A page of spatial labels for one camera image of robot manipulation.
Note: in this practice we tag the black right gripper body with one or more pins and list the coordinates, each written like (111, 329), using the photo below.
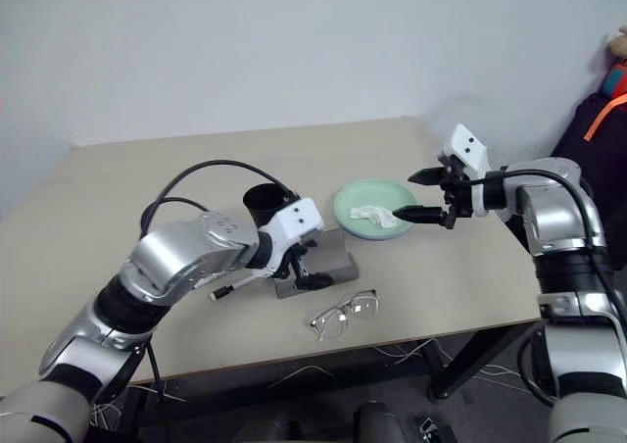
(455, 190)

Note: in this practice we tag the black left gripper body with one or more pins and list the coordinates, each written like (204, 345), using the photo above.
(293, 254)

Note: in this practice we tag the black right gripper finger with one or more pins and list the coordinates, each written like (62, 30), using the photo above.
(420, 213)
(427, 175)

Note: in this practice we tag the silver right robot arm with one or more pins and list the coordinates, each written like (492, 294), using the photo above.
(563, 227)

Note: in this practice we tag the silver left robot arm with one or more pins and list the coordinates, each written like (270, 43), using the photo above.
(191, 252)

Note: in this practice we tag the grey glasses case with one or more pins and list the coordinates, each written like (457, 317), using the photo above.
(335, 254)

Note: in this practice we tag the black cup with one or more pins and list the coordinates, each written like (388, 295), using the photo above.
(262, 202)

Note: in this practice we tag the crumpled white tissue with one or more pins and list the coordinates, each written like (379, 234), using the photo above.
(374, 214)

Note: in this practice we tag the mint green plate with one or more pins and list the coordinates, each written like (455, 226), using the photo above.
(377, 195)

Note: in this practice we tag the light blue plate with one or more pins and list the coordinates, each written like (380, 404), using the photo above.
(377, 239)

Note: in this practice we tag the white marker with black cap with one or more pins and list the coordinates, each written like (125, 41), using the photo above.
(230, 289)

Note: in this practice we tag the dark bag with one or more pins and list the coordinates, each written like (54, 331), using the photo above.
(588, 168)

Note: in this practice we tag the black table leg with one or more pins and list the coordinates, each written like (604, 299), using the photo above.
(122, 389)
(470, 359)

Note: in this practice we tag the dark rounded shape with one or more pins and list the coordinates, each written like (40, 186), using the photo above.
(379, 423)

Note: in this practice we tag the black device on floor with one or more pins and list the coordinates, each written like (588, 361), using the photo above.
(433, 429)

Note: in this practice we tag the teal and red object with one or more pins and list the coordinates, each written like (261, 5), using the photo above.
(617, 78)

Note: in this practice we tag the beige object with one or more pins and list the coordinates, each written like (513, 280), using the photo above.
(619, 43)

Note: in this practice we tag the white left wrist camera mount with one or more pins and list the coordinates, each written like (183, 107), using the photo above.
(296, 220)

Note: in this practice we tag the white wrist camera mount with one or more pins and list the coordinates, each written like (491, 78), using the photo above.
(469, 146)
(296, 220)

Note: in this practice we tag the clear frame glasses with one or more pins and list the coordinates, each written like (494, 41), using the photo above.
(343, 314)

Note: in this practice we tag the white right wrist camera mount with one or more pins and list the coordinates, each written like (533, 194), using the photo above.
(469, 146)

